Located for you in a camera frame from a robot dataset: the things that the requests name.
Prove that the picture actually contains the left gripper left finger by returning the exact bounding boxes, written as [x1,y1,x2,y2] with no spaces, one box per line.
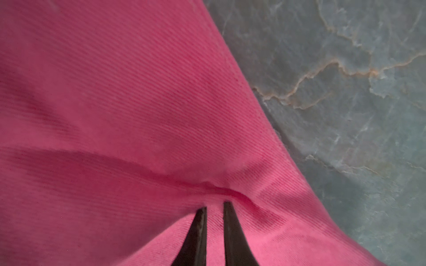
[171,207,207,266]

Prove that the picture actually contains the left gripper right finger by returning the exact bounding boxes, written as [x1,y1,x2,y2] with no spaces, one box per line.
[223,202,259,266]

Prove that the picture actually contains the pink long pants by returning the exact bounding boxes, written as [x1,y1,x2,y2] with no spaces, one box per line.
[1,1,380,266]

